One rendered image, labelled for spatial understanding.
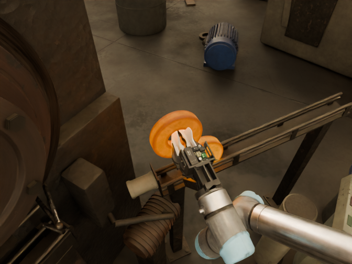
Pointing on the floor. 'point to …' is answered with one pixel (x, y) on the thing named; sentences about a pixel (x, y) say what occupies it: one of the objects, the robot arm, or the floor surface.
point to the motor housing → (151, 231)
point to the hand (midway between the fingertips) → (176, 130)
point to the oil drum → (141, 16)
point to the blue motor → (221, 47)
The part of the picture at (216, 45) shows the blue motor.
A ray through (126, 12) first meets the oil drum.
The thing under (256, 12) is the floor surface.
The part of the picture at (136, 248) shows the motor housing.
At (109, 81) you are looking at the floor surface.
